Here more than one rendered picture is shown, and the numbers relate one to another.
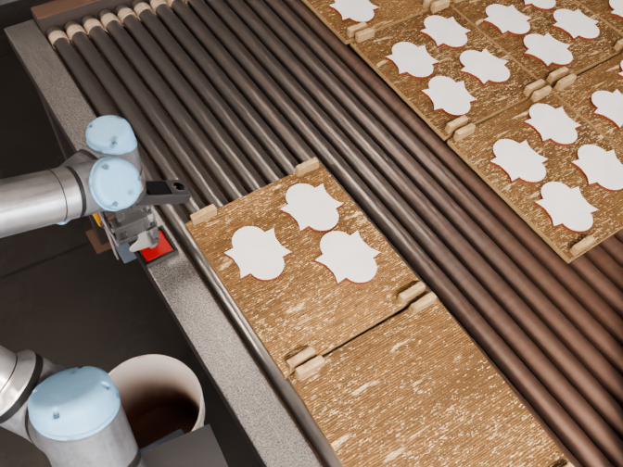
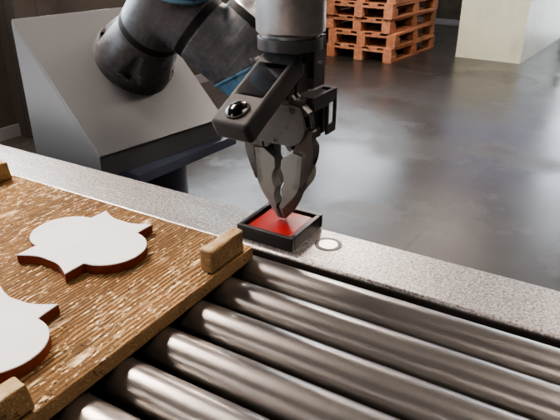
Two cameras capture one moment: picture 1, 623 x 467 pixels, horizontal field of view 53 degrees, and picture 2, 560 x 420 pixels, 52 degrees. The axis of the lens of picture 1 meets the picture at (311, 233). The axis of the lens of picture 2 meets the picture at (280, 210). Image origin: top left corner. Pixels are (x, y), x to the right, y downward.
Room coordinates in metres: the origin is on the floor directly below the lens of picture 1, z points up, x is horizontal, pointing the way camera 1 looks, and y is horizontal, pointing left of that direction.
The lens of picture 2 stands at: (1.29, 0.10, 1.24)
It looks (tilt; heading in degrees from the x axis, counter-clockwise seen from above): 26 degrees down; 159
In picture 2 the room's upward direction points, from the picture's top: straight up
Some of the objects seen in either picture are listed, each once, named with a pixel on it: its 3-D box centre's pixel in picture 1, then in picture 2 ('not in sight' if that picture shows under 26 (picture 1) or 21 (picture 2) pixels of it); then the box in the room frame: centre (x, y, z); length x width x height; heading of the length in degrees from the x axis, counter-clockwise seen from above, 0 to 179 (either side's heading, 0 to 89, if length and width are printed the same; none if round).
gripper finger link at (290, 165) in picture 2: not in sight; (302, 179); (0.70, 0.36, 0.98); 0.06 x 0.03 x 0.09; 128
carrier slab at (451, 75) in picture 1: (447, 62); not in sight; (1.37, -0.32, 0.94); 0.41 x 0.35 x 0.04; 37
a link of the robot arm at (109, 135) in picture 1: (113, 151); not in sight; (0.69, 0.35, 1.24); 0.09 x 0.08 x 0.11; 150
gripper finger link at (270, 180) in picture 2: (143, 243); (279, 174); (0.68, 0.34, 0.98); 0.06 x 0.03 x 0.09; 128
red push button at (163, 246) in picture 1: (154, 246); (280, 226); (0.71, 0.33, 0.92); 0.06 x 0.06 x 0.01; 38
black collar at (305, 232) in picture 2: (154, 246); (280, 225); (0.71, 0.33, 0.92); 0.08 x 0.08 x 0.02; 38
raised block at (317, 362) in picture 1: (310, 367); not in sight; (0.46, -0.02, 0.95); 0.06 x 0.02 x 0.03; 126
